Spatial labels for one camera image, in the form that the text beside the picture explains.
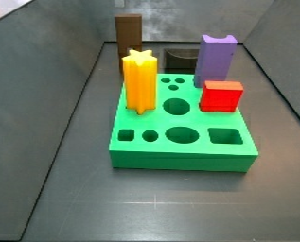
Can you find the brown two-pronged peg block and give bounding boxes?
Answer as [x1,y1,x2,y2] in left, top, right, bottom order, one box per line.
[114,13,144,75]

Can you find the green shape sorter board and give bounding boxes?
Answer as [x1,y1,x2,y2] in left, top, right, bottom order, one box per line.
[109,74,259,172]

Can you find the red square block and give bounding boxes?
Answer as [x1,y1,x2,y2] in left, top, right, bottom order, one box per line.
[198,80,244,112]

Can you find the yellow star prism block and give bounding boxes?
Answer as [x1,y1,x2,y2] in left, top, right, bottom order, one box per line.
[122,50,157,115]

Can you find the purple arch prism block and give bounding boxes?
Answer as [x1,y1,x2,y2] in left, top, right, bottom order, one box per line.
[194,35,239,88]

